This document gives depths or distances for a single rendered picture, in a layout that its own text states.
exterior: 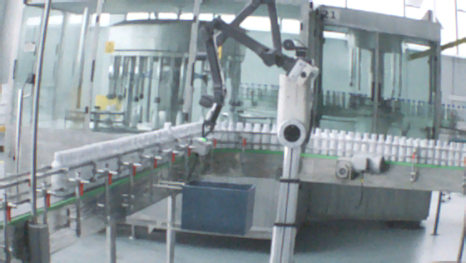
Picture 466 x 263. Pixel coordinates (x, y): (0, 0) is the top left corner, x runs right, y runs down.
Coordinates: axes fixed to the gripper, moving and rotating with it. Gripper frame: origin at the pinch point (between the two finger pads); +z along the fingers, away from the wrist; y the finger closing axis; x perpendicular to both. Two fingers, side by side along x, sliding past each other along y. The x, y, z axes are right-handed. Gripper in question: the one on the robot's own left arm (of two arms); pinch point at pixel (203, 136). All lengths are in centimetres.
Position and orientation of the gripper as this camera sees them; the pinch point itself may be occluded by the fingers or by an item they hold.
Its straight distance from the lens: 596.3
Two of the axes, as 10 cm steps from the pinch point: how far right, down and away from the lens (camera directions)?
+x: 9.0, 4.2, -1.0
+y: -1.4, 0.5, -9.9
